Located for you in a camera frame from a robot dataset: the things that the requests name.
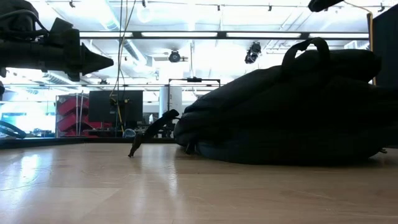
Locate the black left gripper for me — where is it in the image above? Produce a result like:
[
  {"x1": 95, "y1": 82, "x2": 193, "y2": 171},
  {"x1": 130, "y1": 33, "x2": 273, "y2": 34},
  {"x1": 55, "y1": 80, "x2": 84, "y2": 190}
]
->
[{"x1": 46, "y1": 28, "x2": 114, "y2": 82}]

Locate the black backpack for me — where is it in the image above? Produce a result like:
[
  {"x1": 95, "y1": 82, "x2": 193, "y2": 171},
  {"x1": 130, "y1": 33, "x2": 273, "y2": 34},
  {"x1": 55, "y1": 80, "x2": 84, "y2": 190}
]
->
[{"x1": 127, "y1": 37, "x2": 398, "y2": 166}]

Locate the black monitor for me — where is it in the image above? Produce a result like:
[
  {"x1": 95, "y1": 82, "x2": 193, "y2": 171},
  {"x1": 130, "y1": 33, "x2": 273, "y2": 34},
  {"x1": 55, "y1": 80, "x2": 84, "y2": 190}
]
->
[{"x1": 88, "y1": 90, "x2": 144, "y2": 123}]

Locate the red shelf rack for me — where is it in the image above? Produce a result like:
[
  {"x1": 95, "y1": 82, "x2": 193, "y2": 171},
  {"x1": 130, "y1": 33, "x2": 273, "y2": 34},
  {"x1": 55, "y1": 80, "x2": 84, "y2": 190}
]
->
[{"x1": 55, "y1": 94, "x2": 113, "y2": 139}]

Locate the black partition panel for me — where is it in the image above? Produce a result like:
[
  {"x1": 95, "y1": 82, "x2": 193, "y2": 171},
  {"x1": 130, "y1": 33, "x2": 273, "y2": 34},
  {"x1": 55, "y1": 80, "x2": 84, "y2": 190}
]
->
[{"x1": 372, "y1": 5, "x2": 398, "y2": 90}]

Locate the round black ceiling light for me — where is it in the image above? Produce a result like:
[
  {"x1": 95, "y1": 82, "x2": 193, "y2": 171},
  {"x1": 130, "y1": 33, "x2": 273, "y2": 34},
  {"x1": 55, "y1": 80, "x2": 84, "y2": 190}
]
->
[{"x1": 168, "y1": 49, "x2": 189, "y2": 63}]

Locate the white pillar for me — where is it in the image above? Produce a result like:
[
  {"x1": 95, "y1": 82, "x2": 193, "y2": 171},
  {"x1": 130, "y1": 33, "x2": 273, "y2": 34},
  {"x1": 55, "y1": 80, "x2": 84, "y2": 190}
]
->
[{"x1": 159, "y1": 86, "x2": 183, "y2": 118}]

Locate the black ceiling spotlight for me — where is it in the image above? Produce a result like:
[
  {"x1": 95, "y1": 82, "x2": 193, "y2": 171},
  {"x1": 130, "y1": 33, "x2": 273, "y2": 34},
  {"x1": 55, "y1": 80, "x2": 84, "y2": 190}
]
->
[{"x1": 244, "y1": 41, "x2": 262, "y2": 65}]

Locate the hanging black cable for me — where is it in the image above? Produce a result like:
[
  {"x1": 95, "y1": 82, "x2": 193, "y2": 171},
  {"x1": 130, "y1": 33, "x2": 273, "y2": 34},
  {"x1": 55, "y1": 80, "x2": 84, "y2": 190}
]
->
[{"x1": 108, "y1": 0, "x2": 138, "y2": 138}]

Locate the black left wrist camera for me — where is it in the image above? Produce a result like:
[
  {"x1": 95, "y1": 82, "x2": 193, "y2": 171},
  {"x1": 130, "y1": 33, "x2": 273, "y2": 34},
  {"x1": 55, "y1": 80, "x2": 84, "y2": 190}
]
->
[{"x1": 49, "y1": 17, "x2": 75, "y2": 32}]

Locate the yellow cable along partition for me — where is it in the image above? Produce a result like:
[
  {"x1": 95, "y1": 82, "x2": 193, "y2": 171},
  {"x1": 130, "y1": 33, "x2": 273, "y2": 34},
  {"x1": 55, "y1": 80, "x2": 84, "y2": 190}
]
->
[{"x1": 343, "y1": 1, "x2": 377, "y2": 86}]

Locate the black aluminium table frame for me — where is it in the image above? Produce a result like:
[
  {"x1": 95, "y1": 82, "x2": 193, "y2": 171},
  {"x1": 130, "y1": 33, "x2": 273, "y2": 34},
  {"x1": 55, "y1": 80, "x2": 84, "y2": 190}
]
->
[{"x1": 0, "y1": 136, "x2": 177, "y2": 150}]

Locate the blue hose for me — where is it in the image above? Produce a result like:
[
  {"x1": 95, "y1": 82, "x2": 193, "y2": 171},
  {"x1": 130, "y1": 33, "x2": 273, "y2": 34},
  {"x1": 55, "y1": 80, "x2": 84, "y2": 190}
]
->
[{"x1": 0, "y1": 120, "x2": 27, "y2": 139}]

